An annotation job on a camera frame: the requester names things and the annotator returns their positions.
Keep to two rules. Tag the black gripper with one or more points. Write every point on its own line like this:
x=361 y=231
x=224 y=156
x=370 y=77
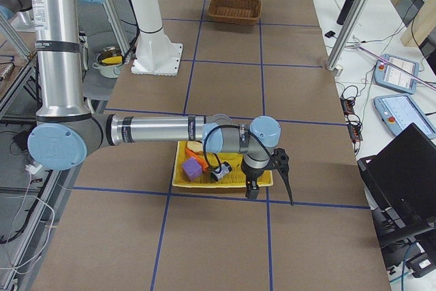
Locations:
x=251 y=173

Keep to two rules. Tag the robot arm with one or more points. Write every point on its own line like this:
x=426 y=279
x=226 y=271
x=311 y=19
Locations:
x=9 y=8
x=67 y=131

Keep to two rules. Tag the yellow plastic basket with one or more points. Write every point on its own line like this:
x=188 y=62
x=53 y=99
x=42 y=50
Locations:
x=232 y=180

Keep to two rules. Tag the brown wicker basket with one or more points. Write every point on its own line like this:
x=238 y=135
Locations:
x=239 y=12

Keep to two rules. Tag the toy carrot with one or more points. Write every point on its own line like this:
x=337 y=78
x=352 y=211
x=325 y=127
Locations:
x=198 y=156

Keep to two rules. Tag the purple foam cube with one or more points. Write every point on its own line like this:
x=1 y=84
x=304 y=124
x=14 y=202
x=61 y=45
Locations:
x=192 y=169

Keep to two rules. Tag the bread slice toy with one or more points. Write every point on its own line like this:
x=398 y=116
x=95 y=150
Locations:
x=195 y=146

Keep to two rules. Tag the black laptop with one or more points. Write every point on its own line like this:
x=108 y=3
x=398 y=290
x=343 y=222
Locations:
x=401 y=179

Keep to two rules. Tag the near teach pendant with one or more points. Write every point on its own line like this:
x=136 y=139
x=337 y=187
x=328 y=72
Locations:
x=399 y=111

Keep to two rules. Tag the teach pendant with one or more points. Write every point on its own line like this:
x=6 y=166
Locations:
x=392 y=78
x=399 y=111

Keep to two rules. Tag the small black phone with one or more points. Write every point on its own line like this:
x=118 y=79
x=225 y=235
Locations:
x=329 y=34

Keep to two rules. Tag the far teach pendant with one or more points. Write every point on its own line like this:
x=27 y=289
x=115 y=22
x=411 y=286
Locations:
x=392 y=78

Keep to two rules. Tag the steel pot with corn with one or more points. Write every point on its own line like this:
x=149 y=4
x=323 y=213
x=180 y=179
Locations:
x=108 y=62

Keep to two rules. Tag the black water bottle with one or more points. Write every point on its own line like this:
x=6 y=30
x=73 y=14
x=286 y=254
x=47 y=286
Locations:
x=347 y=5

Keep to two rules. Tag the usb hub with cables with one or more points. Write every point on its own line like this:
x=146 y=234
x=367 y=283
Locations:
x=354 y=124

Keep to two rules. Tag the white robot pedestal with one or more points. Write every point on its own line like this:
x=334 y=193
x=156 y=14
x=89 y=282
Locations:
x=155 y=53

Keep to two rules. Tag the aluminium frame post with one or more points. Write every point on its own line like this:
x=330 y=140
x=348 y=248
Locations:
x=345 y=33

